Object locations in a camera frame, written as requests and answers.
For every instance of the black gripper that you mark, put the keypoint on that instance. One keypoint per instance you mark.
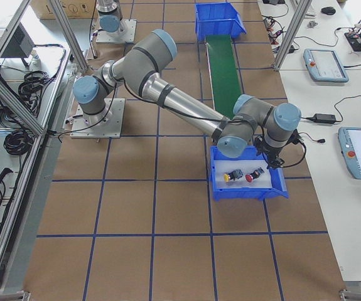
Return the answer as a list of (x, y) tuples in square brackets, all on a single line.
[(273, 154)]

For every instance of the red push button switch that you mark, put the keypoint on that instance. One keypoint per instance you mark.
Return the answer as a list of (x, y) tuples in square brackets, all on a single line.
[(254, 175)]

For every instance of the yellow push button switch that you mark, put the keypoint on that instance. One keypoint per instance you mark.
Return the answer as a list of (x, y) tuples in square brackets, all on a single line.
[(233, 175)]

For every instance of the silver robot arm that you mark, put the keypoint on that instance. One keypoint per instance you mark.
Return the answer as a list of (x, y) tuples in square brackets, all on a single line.
[(269, 128), (110, 16)]

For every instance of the black power adapter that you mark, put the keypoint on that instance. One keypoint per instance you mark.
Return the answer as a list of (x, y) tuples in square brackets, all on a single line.
[(324, 118)]

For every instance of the green conveyor belt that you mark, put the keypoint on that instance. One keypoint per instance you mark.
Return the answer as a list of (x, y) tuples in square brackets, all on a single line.
[(224, 77)]

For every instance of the teach pendant far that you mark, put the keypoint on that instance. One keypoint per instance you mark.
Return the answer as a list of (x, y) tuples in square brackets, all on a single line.
[(324, 66)]

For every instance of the blue bin with foam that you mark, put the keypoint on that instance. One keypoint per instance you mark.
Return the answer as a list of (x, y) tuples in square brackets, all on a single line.
[(217, 19)]

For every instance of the cardboard box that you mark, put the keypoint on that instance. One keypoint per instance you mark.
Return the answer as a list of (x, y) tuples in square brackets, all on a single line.
[(74, 9)]

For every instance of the aluminium frame post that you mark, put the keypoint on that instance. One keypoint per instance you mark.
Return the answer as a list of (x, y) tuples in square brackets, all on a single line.
[(291, 33)]

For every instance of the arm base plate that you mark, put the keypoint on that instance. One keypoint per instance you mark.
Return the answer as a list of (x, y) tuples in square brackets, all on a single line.
[(127, 36), (107, 124)]

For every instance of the aluminium frame structure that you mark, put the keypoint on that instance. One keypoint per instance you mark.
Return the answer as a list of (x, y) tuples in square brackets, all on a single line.
[(38, 65)]

